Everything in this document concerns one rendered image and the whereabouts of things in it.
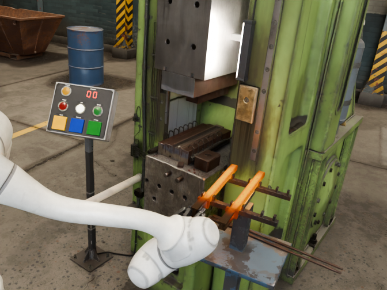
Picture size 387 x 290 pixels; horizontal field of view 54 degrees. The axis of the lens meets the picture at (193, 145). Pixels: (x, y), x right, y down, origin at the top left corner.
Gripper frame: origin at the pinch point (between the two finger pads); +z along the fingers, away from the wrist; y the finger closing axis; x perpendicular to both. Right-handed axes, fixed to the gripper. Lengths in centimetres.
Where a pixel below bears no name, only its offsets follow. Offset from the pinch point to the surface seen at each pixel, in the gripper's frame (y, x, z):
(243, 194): 11.6, 1.0, 16.4
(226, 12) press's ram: -20, 63, 61
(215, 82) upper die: -24, 29, 67
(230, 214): 11.9, 1.4, -0.2
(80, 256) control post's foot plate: -100, -101, 49
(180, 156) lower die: -32, -8, 49
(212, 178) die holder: -13, -14, 48
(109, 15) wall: -510, -18, 637
